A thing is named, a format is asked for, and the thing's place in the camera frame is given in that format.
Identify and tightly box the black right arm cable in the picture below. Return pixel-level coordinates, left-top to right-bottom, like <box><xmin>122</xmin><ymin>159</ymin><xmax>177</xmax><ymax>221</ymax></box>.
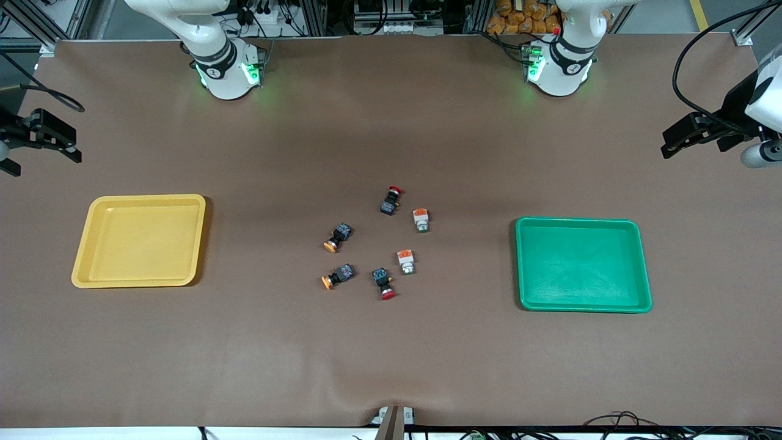
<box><xmin>0</xmin><ymin>52</ymin><xmax>86</xmax><ymax>114</ymax></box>

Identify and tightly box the metal table clamp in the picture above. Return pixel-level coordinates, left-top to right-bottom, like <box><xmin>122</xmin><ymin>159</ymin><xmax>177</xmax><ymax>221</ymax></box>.
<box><xmin>371</xmin><ymin>405</ymin><xmax>416</xmax><ymax>440</ymax></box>

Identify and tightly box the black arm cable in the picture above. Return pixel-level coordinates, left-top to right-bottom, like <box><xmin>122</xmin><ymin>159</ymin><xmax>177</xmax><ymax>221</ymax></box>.
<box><xmin>672</xmin><ymin>0</ymin><xmax>782</xmax><ymax>132</ymax></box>
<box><xmin>0</xmin><ymin>52</ymin><xmax>86</xmax><ymax>114</ymax></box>

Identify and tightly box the black cable bundle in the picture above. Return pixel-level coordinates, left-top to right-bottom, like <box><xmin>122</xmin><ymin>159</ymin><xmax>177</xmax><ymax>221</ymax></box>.
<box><xmin>583</xmin><ymin>411</ymin><xmax>673</xmax><ymax>440</ymax></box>

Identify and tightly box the yellow push button switch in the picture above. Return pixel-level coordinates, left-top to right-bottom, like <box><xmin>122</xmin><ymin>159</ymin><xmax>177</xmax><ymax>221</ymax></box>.
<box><xmin>321</xmin><ymin>263</ymin><xmax>356</xmax><ymax>291</ymax></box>
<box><xmin>323</xmin><ymin>222</ymin><xmax>353</xmax><ymax>254</ymax></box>

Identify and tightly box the bag of orange items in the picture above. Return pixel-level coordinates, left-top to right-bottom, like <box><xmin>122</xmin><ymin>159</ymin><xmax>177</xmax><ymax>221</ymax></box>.
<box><xmin>487</xmin><ymin>0</ymin><xmax>563</xmax><ymax>35</ymax></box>

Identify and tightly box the brown table mat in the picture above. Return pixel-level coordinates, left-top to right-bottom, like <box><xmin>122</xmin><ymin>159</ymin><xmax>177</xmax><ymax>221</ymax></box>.
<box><xmin>0</xmin><ymin>34</ymin><xmax>782</xmax><ymax>428</ymax></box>

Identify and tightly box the long white power strip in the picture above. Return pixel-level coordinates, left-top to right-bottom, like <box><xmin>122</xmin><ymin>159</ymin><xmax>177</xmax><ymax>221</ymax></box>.
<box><xmin>357</xmin><ymin>20</ymin><xmax>442</xmax><ymax>35</ymax></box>

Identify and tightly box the yellow plastic tray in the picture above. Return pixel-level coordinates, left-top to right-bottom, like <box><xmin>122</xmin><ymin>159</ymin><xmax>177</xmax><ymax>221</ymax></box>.
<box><xmin>71</xmin><ymin>194</ymin><xmax>207</xmax><ymax>289</ymax></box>

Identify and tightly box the aluminium frame profile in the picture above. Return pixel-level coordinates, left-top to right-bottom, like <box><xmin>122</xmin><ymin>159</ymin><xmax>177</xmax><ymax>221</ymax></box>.
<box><xmin>730</xmin><ymin>0</ymin><xmax>782</xmax><ymax>47</ymax></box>
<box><xmin>0</xmin><ymin>0</ymin><xmax>92</xmax><ymax>59</ymax></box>

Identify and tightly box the green plastic tray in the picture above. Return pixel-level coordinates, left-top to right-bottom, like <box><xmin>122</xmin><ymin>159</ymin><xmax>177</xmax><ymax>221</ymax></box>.
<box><xmin>515</xmin><ymin>217</ymin><xmax>653</xmax><ymax>314</ymax></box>

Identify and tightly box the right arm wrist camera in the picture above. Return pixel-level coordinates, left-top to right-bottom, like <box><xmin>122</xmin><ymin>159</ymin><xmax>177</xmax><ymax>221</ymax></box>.
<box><xmin>0</xmin><ymin>141</ymin><xmax>23</xmax><ymax>178</ymax></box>

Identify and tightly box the short white power strip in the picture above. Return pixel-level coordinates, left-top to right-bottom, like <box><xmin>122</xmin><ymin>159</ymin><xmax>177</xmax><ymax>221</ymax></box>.
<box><xmin>244</xmin><ymin>3</ymin><xmax>288</xmax><ymax>26</ymax></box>

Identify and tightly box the red push button switch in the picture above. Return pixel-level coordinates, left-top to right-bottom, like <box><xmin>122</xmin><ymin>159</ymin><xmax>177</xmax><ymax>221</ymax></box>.
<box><xmin>371</xmin><ymin>267</ymin><xmax>398</xmax><ymax>301</ymax></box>
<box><xmin>379</xmin><ymin>185</ymin><xmax>405</xmax><ymax>216</ymax></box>

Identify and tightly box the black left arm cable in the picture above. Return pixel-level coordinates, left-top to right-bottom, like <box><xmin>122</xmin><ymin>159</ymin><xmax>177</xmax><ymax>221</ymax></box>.
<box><xmin>672</xmin><ymin>0</ymin><xmax>782</xmax><ymax>132</ymax></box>

